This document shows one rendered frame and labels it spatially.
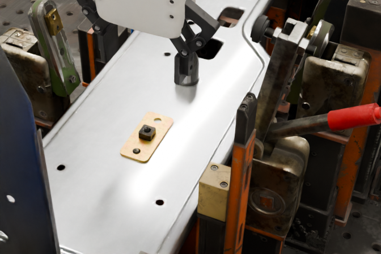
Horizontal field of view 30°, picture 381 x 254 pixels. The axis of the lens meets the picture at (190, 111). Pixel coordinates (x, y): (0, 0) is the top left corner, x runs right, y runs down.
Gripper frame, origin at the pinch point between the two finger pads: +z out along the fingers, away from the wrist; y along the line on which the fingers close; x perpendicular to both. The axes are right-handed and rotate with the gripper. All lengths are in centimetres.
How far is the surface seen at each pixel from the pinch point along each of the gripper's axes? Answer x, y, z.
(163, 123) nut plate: -2.7, -0.9, 11.9
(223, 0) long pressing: -32.4, 2.5, 12.2
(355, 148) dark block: -21.9, -23.3, 24.7
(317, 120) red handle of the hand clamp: 0.5, -20.4, 1.0
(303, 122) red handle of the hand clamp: 0.4, -19.0, 1.9
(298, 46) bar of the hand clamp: 0.9, -17.3, -8.1
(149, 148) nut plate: 2.1, -1.3, 11.9
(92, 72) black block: -17.1, 18.1, 20.7
